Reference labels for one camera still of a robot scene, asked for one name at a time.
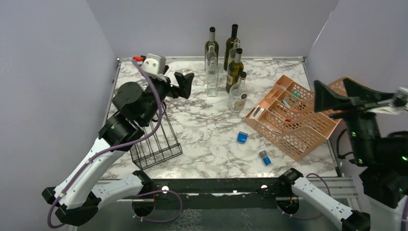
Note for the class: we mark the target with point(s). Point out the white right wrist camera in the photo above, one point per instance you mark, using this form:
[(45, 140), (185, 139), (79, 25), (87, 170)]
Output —
[(397, 104)]

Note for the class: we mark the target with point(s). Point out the blue grey small bottle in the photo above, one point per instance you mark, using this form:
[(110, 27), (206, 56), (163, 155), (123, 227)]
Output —
[(264, 156)]

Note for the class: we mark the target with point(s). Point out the black wire wine rack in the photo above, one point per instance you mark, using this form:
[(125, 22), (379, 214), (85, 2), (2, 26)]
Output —
[(160, 147)]

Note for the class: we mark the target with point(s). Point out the green bottle black capsule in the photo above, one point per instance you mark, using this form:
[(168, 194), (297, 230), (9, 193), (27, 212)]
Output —
[(229, 44)]

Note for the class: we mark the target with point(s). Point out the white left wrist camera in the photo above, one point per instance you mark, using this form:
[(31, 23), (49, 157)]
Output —
[(155, 66)]

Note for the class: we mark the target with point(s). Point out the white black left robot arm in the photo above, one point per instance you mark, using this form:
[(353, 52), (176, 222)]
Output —
[(139, 115)]

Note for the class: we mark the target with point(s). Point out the green bottle silver capsule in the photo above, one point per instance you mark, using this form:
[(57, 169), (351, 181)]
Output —
[(234, 70), (212, 39)]

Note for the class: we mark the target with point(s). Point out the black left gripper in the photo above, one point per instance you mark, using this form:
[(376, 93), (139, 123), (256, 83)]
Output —
[(184, 88)]

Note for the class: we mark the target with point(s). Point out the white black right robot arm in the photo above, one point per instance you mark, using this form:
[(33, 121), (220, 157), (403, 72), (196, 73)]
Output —
[(384, 159)]

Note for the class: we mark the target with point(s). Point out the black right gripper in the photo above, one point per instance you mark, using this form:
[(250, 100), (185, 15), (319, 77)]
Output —
[(324, 97)]

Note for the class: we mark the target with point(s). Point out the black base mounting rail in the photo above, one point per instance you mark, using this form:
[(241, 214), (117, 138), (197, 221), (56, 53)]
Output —
[(234, 193)]

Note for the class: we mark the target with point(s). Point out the clear glass bottle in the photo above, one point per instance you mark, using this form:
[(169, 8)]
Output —
[(232, 51), (212, 77), (210, 54)]

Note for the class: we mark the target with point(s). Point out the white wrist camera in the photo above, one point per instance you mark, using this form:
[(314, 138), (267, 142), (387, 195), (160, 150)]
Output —
[(397, 104), (155, 66)]

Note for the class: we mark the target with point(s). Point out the peach plastic stacked organizer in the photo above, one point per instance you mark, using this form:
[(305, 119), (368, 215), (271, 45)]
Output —
[(289, 121)]

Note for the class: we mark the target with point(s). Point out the clear bottle cork stopper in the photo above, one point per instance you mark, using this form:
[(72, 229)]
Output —
[(238, 94)]

